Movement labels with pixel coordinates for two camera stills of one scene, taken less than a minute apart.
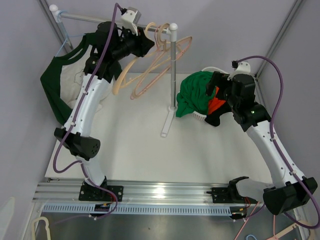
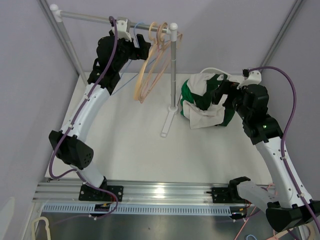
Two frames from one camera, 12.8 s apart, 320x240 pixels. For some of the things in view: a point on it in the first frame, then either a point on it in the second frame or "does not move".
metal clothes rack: (172, 29) does not move
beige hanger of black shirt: (164, 42) → (164, 44)
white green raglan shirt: (61, 80) → (197, 104)
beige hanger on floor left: (46, 226) does not move
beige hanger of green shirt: (117, 85) → (157, 44)
